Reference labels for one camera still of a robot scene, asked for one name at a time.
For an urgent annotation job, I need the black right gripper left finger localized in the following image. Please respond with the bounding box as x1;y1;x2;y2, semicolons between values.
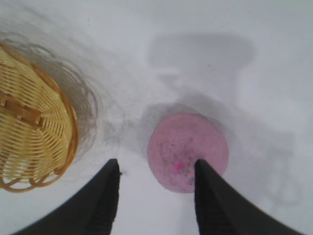
14;158;121;235

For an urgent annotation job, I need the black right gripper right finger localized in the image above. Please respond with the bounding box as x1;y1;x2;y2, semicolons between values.
194;159;312;235

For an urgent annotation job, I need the pink peach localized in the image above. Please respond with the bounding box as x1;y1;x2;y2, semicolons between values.
147;113;229;194

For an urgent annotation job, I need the yellow woven wicker basket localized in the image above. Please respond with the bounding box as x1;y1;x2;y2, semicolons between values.
0;41;79;192

